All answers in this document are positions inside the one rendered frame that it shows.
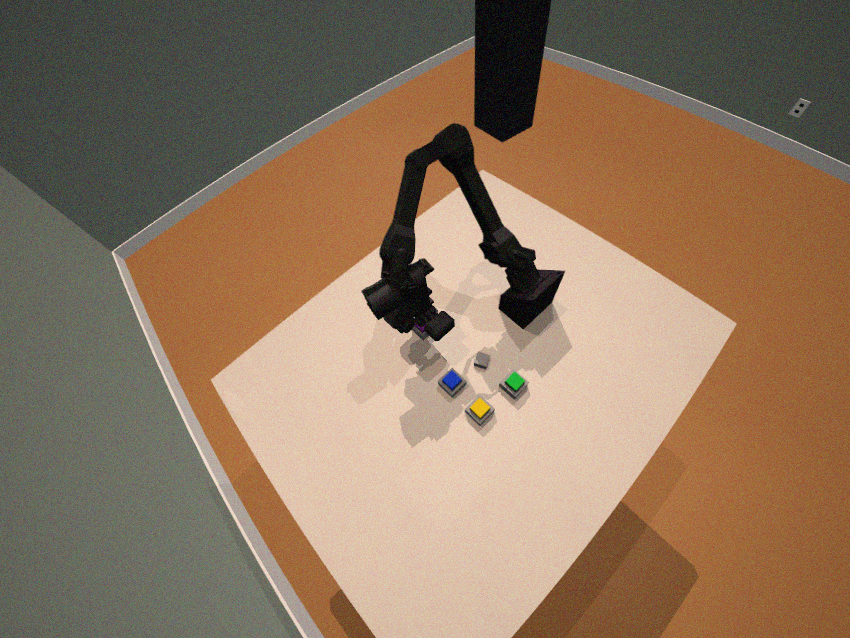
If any green button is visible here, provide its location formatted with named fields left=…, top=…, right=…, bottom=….
left=499, top=368, right=529, bottom=400

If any yellow button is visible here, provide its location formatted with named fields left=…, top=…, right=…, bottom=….
left=465, top=394, right=495, bottom=426

